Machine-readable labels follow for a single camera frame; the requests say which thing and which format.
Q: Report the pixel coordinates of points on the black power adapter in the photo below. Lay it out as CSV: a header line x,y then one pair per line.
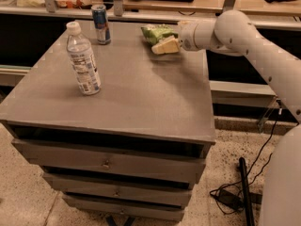
x,y
230,200

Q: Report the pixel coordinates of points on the black floor stand bar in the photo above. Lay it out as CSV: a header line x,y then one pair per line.
x,y
246,193

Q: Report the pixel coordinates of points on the grey drawer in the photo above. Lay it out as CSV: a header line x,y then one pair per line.
x,y
124,208
118,190
111,160

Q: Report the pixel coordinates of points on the clear plastic water bottle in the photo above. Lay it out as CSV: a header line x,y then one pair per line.
x,y
82,59

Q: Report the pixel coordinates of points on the top grey drawer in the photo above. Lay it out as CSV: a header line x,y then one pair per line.
x,y
111,160

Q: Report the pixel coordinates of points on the blue energy drink can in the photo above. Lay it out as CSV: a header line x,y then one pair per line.
x,y
101,24

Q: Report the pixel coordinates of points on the middle grey drawer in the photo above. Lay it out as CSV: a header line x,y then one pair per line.
x,y
118,190

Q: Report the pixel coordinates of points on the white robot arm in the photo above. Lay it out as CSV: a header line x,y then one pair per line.
x,y
232,32

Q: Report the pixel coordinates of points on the bottom grey drawer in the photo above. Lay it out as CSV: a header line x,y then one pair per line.
x,y
124,208

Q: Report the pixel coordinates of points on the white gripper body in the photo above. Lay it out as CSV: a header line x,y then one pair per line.
x,y
189,37

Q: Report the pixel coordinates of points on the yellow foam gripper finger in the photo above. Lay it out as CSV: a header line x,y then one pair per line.
x,y
168,45

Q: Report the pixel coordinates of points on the metal window rail frame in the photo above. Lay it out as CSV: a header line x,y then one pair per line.
x,y
158,11

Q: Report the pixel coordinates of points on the green jalapeno chip bag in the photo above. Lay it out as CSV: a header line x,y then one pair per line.
x,y
153,33

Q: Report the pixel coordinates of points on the grey drawer cabinet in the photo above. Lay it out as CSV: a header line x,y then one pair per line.
x,y
147,103

